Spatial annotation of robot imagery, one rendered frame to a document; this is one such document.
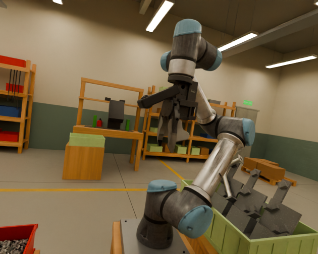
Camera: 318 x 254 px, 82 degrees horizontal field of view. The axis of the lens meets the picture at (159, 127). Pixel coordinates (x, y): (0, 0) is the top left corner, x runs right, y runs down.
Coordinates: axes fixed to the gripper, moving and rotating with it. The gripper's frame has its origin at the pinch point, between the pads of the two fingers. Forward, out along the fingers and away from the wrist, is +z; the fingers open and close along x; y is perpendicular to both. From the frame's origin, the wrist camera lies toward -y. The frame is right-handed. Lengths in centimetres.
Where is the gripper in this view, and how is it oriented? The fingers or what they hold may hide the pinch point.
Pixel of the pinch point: (163, 145)
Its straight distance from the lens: 53.2
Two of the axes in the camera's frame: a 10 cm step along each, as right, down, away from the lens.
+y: 9.2, 1.1, 3.7
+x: -3.6, -1.2, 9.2
